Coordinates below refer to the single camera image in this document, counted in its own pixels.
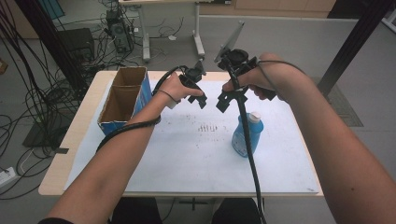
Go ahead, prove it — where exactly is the black computer tower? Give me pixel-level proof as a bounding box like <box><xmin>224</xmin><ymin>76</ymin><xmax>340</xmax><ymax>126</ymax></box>
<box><xmin>105</xmin><ymin>8</ymin><xmax>134</xmax><ymax>54</ymax></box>

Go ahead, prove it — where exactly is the white table mat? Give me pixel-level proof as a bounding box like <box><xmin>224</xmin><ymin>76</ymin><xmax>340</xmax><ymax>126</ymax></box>
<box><xmin>64</xmin><ymin>78</ymin><xmax>320</xmax><ymax>194</ymax></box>

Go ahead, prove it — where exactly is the black metal stand pole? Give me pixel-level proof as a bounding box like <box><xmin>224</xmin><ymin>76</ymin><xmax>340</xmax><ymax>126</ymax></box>
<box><xmin>13</xmin><ymin>0</ymin><xmax>90</xmax><ymax>94</ymax></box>
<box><xmin>317</xmin><ymin>0</ymin><xmax>396</xmax><ymax>98</ymax></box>

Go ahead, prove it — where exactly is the person's left leg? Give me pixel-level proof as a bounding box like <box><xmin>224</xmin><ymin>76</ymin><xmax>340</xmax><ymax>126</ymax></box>
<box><xmin>110</xmin><ymin>197</ymin><xmax>163</xmax><ymax>224</ymax></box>

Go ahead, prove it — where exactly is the person's right hand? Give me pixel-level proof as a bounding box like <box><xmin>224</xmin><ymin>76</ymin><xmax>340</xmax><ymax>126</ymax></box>
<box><xmin>222</xmin><ymin>51</ymin><xmax>308</xmax><ymax>104</ymax></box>

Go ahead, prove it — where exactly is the person's right leg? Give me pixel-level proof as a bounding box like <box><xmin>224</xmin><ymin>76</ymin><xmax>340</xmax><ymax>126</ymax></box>
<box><xmin>211</xmin><ymin>197</ymin><xmax>266</xmax><ymax>224</ymax></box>

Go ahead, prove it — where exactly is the white power strip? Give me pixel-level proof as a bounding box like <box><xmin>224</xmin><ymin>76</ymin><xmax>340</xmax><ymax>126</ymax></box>
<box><xmin>0</xmin><ymin>166</ymin><xmax>18</xmax><ymax>189</ymax></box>

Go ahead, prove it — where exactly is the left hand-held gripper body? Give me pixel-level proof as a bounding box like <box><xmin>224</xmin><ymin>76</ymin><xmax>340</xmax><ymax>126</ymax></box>
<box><xmin>178</xmin><ymin>59</ymin><xmax>208</xmax><ymax>99</ymax></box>

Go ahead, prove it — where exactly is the blue cardboard box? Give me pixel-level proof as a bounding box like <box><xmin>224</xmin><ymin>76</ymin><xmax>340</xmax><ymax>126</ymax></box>
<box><xmin>97</xmin><ymin>65</ymin><xmax>153</xmax><ymax>136</ymax></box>

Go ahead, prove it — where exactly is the white desk frame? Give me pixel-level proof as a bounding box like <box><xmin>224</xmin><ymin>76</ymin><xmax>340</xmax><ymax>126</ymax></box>
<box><xmin>119</xmin><ymin>0</ymin><xmax>207</xmax><ymax>63</ymax></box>

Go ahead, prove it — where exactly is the teal panel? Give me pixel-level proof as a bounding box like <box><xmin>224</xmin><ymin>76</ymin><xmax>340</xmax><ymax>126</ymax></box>
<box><xmin>36</xmin><ymin>0</ymin><xmax>66</xmax><ymax>21</ymax></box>

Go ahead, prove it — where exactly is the blue bottle with white cap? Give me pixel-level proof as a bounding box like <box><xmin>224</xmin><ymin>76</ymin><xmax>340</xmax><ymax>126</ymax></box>
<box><xmin>231</xmin><ymin>111</ymin><xmax>265</xmax><ymax>159</ymax></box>

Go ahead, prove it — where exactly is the wooden cabinet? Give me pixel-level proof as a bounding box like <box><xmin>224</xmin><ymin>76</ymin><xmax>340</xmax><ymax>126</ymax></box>
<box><xmin>199</xmin><ymin>0</ymin><xmax>338</xmax><ymax>19</ymax></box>

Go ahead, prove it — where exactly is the person's left hand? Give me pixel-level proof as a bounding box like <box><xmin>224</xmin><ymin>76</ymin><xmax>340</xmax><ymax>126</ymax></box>
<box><xmin>157</xmin><ymin>72</ymin><xmax>205</xmax><ymax>110</ymax></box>

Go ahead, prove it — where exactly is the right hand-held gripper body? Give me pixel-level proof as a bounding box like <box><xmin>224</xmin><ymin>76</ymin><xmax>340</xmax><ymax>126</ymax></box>
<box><xmin>214</xmin><ymin>21</ymin><xmax>260</xmax><ymax>91</ymax></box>

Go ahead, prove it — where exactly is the black box on floor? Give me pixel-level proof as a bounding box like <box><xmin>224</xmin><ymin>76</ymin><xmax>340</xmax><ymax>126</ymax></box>
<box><xmin>56</xmin><ymin>27</ymin><xmax>96</xmax><ymax>63</ymax></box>

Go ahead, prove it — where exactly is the thin grey wrist cable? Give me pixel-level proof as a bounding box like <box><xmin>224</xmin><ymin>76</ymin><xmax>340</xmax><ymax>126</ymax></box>
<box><xmin>156</xmin><ymin>89</ymin><xmax>181</xmax><ymax>105</ymax></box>
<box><xmin>256</xmin><ymin>59</ymin><xmax>310</xmax><ymax>94</ymax></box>

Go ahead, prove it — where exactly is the person's leg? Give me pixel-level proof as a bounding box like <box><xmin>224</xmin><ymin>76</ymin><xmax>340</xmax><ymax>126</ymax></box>
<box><xmin>211</xmin><ymin>197</ymin><xmax>266</xmax><ymax>224</ymax></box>
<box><xmin>110</xmin><ymin>197</ymin><xmax>163</xmax><ymax>224</ymax></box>

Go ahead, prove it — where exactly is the tangle of black floor cables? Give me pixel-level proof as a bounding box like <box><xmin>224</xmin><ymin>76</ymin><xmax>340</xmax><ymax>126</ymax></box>
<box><xmin>0</xmin><ymin>0</ymin><xmax>186</xmax><ymax>201</ymax></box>

